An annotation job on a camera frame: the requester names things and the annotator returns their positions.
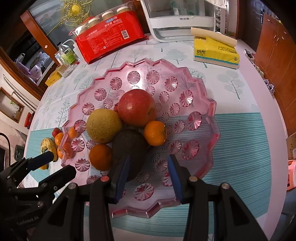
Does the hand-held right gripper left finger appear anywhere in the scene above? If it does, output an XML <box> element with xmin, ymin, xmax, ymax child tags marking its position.
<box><xmin>42</xmin><ymin>155</ymin><xmax>132</xmax><ymax>241</ymax></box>

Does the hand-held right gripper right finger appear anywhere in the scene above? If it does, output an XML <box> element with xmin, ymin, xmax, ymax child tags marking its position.
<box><xmin>168</xmin><ymin>154</ymin><xmax>263</xmax><ymax>241</ymax></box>

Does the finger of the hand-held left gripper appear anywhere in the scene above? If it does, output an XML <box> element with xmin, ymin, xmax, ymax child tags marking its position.
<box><xmin>0</xmin><ymin>151</ymin><xmax>55</xmax><ymax>186</ymax></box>
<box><xmin>37</xmin><ymin>165</ymin><xmax>77</xmax><ymax>195</ymax></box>

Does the spotted yellow banana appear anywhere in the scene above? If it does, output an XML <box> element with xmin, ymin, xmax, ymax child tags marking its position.
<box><xmin>40</xmin><ymin>137</ymin><xmax>58</xmax><ymax>171</ymax></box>

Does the dark avocado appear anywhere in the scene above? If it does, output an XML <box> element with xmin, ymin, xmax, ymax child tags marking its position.
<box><xmin>112</xmin><ymin>129</ymin><xmax>148</xmax><ymax>182</ymax></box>

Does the yellow brown pear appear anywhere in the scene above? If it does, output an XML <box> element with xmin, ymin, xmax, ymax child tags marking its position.
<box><xmin>86</xmin><ymin>109</ymin><xmax>123</xmax><ymax>144</ymax></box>

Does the pink plastic fruit tray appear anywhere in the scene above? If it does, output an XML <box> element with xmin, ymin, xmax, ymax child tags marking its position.
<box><xmin>60</xmin><ymin>59</ymin><xmax>220</xmax><ymax>219</ymax></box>

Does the red apple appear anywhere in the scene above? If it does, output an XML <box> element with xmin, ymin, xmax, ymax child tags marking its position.
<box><xmin>117</xmin><ymin>89</ymin><xmax>158</xmax><ymax>127</ymax></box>

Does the red lidded dark jar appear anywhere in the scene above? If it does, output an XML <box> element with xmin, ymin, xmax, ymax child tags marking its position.
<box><xmin>24</xmin><ymin>112</ymin><xmax>34</xmax><ymax>128</ymax></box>

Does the teal striped placemat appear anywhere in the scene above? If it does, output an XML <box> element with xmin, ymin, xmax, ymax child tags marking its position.
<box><xmin>23</xmin><ymin>112</ymin><xmax>273</xmax><ymax>223</ymax></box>

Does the yellow cardboard box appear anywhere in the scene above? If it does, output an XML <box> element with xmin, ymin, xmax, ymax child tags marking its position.
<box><xmin>45</xmin><ymin>70</ymin><xmax>63</xmax><ymax>87</ymax></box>

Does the clear glass cup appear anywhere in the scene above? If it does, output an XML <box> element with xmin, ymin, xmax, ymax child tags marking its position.
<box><xmin>58</xmin><ymin>62</ymin><xmax>77</xmax><ymax>78</ymax></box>

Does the clear plastic bottle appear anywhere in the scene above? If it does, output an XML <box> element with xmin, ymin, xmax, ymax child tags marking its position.
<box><xmin>57</xmin><ymin>42</ymin><xmax>77</xmax><ymax>67</ymax></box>

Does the white squeeze bottle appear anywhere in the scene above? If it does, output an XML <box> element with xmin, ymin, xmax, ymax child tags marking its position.
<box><xmin>61</xmin><ymin>39</ymin><xmax>82</xmax><ymax>63</ymax></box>

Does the pink plastic stool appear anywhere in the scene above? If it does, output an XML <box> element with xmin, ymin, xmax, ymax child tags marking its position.
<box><xmin>287</xmin><ymin>160</ymin><xmax>296</xmax><ymax>193</ymax></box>

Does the yellow tissue pack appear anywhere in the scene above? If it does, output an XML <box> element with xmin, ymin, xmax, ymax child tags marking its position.
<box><xmin>191</xmin><ymin>27</ymin><xmax>240</xmax><ymax>70</ymax></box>

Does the white sneaker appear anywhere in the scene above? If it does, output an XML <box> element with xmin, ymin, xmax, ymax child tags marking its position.
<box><xmin>264</xmin><ymin>79</ymin><xmax>275</xmax><ymax>93</ymax></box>

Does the wood framed glass door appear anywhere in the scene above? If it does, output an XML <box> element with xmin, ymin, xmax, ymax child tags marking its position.
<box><xmin>20</xmin><ymin>0</ymin><xmax>144</xmax><ymax>70</ymax></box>

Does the red paper cup pack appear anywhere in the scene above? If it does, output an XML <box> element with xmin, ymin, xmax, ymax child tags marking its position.
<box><xmin>75</xmin><ymin>10</ymin><xmax>148</xmax><ymax>65</ymax></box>

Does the white countertop appliance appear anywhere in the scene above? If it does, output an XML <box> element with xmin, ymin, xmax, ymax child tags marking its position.
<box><xmin>140</xmin><ymin>0</ymin><xmax>219</xmax><ymax>42</ymax></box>

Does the gold door ornament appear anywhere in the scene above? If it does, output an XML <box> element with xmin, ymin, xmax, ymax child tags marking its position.
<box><xmin>47</xmin><ymin>0</ymin><xmax>93</xmax><ymax>35</ymax></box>

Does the wood framed wall niche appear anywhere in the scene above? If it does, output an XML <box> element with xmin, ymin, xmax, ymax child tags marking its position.
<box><xmin>0</xmin><ymin>88</ymin><xmax>25</xmax><ymax>123</ymax></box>

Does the silver wall rail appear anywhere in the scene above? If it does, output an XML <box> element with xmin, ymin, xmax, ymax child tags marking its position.
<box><xmin>2</xmin><ymin>74</ymin><xmax>38</xmax><ymax>109</ymax></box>

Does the wooden wall cabinet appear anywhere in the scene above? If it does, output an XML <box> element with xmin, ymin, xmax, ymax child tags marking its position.
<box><xmin>236</xmin><ymin>14</ymin><xmax>296</xmax><ymax>139</ymax></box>

